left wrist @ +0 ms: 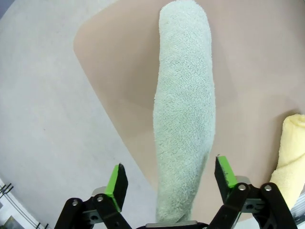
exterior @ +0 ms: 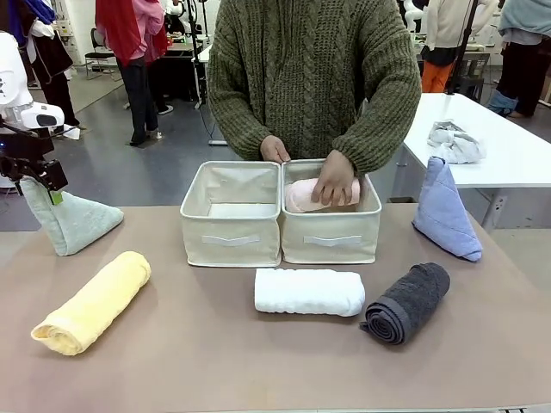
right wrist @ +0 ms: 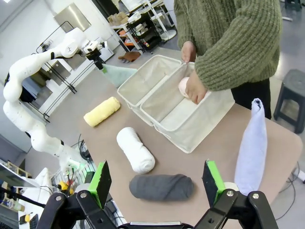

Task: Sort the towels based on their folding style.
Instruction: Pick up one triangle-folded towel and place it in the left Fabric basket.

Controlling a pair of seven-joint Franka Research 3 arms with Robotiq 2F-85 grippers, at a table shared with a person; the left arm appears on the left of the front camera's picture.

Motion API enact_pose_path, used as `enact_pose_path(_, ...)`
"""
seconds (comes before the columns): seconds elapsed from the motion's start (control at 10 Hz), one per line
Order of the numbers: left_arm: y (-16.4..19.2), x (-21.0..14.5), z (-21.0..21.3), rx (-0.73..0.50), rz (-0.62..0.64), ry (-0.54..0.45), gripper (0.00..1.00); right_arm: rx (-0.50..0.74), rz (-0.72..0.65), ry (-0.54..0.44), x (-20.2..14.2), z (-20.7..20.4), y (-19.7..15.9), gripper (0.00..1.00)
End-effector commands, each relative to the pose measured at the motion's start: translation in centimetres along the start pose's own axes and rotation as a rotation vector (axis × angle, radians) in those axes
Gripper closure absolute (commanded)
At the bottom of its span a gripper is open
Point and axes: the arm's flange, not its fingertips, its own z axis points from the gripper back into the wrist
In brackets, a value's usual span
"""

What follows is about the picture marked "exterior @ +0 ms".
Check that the person's torso green knit sweater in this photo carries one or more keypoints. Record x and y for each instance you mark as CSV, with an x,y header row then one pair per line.
x,y
310,69

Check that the bystander in dark robe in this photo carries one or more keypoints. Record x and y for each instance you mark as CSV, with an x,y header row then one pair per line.
x,y
47,64

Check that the white wall socket box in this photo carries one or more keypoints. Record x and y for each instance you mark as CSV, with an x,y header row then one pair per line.
x,y
499,204

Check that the pink towel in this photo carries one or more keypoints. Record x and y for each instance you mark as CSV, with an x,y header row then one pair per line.
x,y
299,195

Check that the periwinkle blue cone-folded towel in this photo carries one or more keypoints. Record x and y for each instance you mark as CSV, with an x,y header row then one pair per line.
x,y
443,215

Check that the person's right forearm green sleeve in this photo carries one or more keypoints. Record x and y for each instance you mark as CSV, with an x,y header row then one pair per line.
x,y
241,125

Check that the person's left hand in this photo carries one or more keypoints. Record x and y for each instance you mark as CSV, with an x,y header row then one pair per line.
x,y
336,180

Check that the cream fabric storage box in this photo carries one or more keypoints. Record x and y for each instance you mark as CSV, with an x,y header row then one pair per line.
x,y
331,243
232,245

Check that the black tripod stand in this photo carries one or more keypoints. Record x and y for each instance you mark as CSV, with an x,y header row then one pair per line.
x,y
199,56

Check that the yellow towel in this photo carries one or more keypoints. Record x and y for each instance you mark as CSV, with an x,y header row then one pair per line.
x,y
94,301

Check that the white side table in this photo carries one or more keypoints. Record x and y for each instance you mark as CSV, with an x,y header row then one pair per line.
x,y
508,142

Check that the white height-adjustable desk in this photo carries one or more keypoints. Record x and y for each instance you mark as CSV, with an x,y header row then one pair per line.
x,y
206,56

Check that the person's left forearm green sleeve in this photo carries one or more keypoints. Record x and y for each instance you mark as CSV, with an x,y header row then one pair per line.
x,y
379,129

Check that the black office chair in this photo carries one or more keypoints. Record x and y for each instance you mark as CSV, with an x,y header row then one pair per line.
x,y
97,56

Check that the person's right hand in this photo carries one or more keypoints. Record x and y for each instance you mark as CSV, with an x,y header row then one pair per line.
x,y
274,148

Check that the crumpled light grey cloth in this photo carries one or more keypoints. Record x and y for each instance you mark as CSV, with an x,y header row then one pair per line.
x,y
456,144

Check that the black stand pole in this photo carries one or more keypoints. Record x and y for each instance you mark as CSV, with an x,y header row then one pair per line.
x,y
462,43

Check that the mint green cone-folded towel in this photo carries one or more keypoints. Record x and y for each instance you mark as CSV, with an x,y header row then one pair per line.
x,y
77,223

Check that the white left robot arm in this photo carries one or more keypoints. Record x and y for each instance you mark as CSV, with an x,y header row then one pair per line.
x,y
13,77

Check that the dark grey towel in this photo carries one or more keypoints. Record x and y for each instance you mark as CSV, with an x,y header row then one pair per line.
x,y
413,301

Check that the bystander light blue sweater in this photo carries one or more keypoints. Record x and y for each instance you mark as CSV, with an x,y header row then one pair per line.
x,y
525,56

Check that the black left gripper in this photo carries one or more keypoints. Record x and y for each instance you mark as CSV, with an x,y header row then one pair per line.
x,y
21,144

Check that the white towel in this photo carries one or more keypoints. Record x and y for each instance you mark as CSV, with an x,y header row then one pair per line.
x,y
307,292

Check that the bystander cream sweater orange trousers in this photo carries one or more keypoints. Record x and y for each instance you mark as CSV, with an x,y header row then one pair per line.
x,y
443,38

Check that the bystander with red scarf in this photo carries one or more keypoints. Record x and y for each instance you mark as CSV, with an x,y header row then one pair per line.
x,y
138,64

